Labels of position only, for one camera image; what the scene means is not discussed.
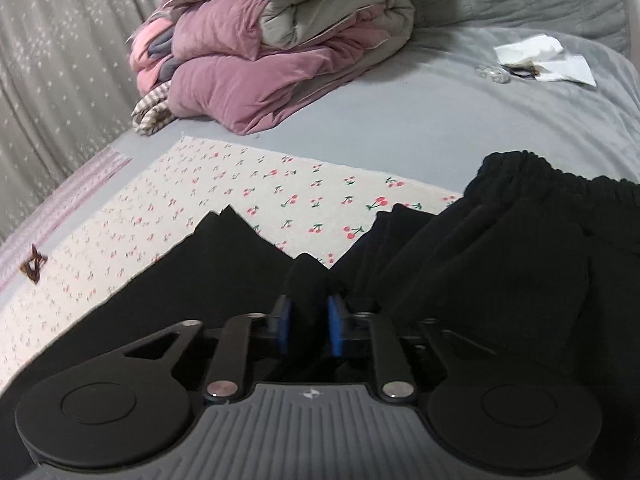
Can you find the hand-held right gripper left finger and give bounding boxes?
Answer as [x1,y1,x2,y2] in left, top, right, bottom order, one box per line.
[122,294,293,403]

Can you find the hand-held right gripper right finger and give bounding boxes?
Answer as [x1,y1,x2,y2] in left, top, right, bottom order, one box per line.
[326,293,506,403]

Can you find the black pants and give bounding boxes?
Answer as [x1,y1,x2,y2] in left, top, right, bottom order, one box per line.
[0,150,640,480]

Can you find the bed with grey sheet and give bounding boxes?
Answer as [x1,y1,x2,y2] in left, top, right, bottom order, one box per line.
[0,25,640,311]

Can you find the mauve folded quilt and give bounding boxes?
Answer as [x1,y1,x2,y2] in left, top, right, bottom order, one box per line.
[160,0,418,136]

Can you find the striped folded cloth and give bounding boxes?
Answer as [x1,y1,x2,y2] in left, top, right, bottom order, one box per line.
[131,82,176,137]

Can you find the brown hair claw clip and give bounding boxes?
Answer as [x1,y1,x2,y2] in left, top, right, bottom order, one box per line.
[19,244,48,286]

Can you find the pink striped blanket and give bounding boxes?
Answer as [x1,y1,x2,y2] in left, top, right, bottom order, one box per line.
[0,152,133,293]

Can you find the blue grey folded garment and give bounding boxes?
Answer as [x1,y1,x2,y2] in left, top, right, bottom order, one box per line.
[147,27,176,83]

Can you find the clear plastic wrapper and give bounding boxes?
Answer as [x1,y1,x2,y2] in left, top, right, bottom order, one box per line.
[475,64,511,85]

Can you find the pink fleece folded garment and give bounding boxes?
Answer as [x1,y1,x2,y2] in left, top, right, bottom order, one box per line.
[129,17,173,93]

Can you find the grey star print curtain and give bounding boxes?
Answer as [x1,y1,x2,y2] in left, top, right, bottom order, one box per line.
[0,0,156,241]

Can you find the white crumpled tissue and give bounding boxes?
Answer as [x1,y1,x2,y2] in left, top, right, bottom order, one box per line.
[494,35,563,65]

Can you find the white paper sheet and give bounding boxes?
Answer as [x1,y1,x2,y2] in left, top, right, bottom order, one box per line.
[532,56,597,86]

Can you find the dark hair tie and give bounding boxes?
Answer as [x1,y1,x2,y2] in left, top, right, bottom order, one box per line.
[502,62,540,81]

